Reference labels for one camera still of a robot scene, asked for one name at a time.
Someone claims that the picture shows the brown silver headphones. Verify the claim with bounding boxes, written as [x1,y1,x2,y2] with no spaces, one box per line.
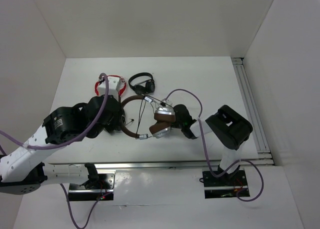
[120,95,176,140]

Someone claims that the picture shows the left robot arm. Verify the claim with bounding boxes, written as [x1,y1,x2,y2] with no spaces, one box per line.
[0,95,125,195]

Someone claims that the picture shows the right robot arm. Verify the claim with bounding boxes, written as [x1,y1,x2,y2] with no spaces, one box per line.
[171,104,253,185]

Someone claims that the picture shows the black headphones near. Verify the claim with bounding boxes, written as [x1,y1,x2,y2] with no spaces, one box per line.
[121,115,135,126]

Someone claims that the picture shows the black headphones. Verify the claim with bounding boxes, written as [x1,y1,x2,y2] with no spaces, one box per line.
[121,115,135,126]
[128,72,156,95]

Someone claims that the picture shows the black headphones far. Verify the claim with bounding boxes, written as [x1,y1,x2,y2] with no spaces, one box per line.
[128,72,156,95]

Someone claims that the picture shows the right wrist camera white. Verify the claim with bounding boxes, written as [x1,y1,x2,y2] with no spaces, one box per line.
[160,98,173,108]

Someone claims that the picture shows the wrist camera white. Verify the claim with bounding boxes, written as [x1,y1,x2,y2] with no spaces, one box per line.
[160,98,173,108]
[95,75,121,100]

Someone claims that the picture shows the red headphones white cable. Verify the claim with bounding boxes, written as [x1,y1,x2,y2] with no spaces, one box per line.
[94,74,128,97]

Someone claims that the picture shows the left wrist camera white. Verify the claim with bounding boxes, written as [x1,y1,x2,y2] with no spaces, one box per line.
[95,75,121,100]

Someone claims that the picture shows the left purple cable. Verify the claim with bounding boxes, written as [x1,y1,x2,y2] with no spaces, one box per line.
[0,73,110,150]

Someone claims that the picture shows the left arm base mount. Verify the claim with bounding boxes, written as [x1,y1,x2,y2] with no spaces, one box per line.
[67,170,116,202]

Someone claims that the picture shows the aluminium rail front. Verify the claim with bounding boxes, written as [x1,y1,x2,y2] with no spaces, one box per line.
[47,158,273,171]

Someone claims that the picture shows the aluminium rail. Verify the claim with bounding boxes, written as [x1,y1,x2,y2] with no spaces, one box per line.
[47,158,273,171]
[231,57,275,166]

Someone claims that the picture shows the aluminium rail right side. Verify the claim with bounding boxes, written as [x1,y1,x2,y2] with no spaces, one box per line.
[231,57,275,166]

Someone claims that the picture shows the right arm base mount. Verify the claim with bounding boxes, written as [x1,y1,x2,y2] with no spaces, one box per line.
[199,170,250,199]

